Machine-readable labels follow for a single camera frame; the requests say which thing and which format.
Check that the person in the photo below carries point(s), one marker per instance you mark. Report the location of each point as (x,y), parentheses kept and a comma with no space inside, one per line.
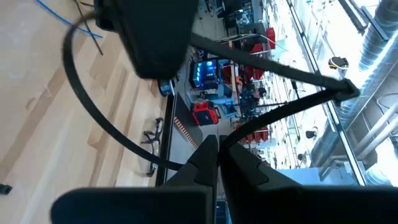
(250,99)

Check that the red black tool box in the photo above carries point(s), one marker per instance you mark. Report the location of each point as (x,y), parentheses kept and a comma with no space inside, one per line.
(205,115)

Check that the silver ventilation duct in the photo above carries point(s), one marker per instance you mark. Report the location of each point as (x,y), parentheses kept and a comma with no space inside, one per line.
(379,31)

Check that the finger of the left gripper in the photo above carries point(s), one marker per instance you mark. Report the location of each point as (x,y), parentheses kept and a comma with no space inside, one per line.
(105,15)
(155,37)

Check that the white black ceiling sensor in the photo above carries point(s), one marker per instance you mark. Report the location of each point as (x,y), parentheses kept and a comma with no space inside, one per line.
(339,62)

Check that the clear safety glasses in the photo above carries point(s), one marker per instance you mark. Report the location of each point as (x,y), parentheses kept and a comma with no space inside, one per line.
(151,137)

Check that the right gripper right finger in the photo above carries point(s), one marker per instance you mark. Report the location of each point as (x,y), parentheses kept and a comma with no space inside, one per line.
(280,205)

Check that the computer with blue lights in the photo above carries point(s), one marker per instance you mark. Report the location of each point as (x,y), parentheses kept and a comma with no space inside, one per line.
(205,73)

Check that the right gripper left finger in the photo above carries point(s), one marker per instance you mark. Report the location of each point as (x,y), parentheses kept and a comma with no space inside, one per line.
(140,205)

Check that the black ceiling spotlight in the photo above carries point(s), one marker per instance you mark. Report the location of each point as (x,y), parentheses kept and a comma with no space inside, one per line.
(311,134)
(301,157)

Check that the black orange striped mat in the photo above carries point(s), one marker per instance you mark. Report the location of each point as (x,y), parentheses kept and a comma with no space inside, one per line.
(185,132)

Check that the small black plastic piece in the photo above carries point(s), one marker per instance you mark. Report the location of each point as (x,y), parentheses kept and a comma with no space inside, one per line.
(4,189)

